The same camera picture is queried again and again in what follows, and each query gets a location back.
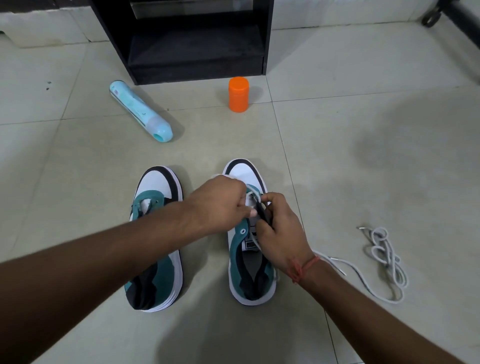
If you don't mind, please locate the person's right hand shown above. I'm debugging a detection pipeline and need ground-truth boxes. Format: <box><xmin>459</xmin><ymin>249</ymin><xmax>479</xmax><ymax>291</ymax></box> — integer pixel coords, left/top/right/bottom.
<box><xmin>253</xmin><ymin>192</ymin><xmax>320</xmax><ymax>279</ymax></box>

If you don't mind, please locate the white shoelace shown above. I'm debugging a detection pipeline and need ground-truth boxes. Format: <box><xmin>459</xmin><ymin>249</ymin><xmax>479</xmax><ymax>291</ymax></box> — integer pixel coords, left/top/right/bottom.
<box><xmin>244</xmin><ymin>183</ymin><xmax>347</xmax><ymax>276</ymax></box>
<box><xmin>325</xmin><ymin>226</ymin><xmax>409</xmax><ymax>304</ymax></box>

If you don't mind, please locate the black caster wheel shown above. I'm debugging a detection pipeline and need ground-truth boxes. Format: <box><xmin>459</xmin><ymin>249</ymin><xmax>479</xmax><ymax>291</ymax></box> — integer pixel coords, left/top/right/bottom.
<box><xmin>421</xmin><ymin>7</ymin><xmax>443</xmax><ymax>28</ymax></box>

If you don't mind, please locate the teal white unlaced sneaker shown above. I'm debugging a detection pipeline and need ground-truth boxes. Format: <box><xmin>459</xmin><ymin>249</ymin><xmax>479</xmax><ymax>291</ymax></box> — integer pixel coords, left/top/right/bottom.
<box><xmin>124</xmin><ymin>166</ymin><xmax>184</xmax><ymax>313</ymax></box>

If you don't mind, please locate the person's left forearm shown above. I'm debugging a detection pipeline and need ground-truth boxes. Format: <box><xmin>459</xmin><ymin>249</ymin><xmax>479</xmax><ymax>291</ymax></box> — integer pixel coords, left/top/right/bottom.
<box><xmin>0</xmin><ymin>202</ymin><xmax>188</xmax><ymax>364</ymax></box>

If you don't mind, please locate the teal white laced sneaker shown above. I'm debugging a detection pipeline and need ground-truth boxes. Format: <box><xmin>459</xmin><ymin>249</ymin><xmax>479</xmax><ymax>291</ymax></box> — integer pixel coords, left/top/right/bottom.
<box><xmin>222</xmin><ymin>158</ymin><xmax>280</xmax><ymax>307</ymax></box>

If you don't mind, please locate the black furniture frame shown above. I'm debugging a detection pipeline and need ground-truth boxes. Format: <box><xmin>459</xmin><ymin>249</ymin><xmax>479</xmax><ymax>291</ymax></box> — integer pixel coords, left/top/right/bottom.
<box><xmin>437</xmin><ymin>0</ymin><xmax>480</xmax><ymax>39</ymax></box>

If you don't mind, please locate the red thread bracelet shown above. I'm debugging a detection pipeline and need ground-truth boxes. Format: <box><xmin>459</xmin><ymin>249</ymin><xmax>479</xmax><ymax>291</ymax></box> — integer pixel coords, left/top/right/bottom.
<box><xmin>287</xmin><ymin>256</ymin><xmax>322</xmax><ymax>284</ymax></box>

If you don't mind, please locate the person's left hand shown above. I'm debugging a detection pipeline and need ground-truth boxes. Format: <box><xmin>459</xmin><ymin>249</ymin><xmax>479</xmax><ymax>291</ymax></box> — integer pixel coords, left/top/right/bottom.
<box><xmin>183</xmin><ymin>175</ymin><xmax>259</xmax><ymax>238</ymax></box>

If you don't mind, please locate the orange plastic jar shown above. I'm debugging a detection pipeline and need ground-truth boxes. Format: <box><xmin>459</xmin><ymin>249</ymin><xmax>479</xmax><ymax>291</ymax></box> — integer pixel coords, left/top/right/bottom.
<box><xmin>228</xmin><ymin>76</ymin><xmax>250</xmax><ymax>113</ymax></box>

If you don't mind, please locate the person's right forearm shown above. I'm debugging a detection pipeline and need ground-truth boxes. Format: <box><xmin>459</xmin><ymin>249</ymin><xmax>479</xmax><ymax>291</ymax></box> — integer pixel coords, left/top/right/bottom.
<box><xmin>294</xmin><ymin>259</ymin><xmax>467</xmax><ymax>364</ymax></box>

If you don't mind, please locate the black shelf cabinet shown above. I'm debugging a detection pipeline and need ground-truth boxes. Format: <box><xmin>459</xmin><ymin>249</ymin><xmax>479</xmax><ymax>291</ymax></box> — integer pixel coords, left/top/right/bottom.
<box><xmin>89</xmin><ymin>0</ymin><xmax>275</xmax><ymax>86</ymax></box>

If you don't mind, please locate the light blue bottle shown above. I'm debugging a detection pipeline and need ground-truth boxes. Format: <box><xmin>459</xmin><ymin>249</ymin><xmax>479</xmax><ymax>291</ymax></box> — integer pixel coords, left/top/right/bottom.
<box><xmin>109</xmin><ymin>80</ymin><xmax>174</xmax><ymax>143</ymax></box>

